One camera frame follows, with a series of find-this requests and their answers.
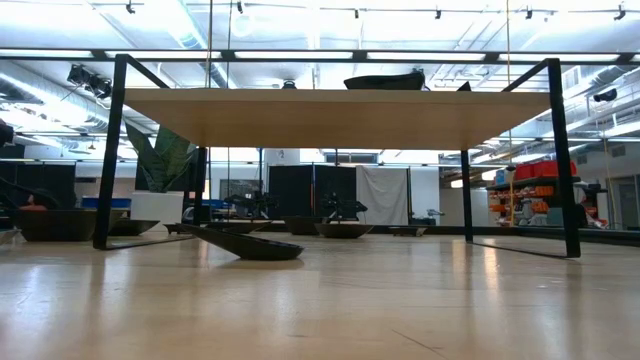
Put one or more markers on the black wavy square bowl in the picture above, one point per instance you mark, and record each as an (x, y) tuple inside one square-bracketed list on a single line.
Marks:
[(57, 226), (302, 226), (385, 82)]

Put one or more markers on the snake plant in white pot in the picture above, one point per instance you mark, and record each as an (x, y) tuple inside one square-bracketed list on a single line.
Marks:
[(157, 207)]

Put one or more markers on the round ceiling fixture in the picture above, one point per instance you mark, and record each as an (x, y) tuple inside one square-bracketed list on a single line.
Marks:
[(289, 84)]

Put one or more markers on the white hanging sheet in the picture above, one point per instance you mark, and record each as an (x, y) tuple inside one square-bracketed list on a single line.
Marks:
[(382, 195)]

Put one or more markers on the shelving cart with storage bins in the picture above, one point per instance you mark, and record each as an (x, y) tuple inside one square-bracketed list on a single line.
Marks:
[(535, 200)]

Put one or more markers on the black ceiling spotlight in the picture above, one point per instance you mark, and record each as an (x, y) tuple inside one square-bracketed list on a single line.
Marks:
[(90, 82), (605, 95)]

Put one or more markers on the wooden riser shelf black legs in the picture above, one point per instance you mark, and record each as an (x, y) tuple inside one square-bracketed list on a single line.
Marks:
[(335, 120)]

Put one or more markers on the black partition panel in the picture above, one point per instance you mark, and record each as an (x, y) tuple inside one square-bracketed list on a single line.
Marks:
[(292, 190)]

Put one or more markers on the black aluminium rig frame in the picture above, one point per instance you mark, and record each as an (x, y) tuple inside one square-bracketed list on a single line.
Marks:
[(525, 234)]

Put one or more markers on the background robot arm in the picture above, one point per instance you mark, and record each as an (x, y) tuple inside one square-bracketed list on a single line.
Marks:
[(252, 202), (332, 205)]

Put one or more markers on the small black square plate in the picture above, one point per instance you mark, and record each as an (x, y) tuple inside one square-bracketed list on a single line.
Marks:
[(177, 229)]

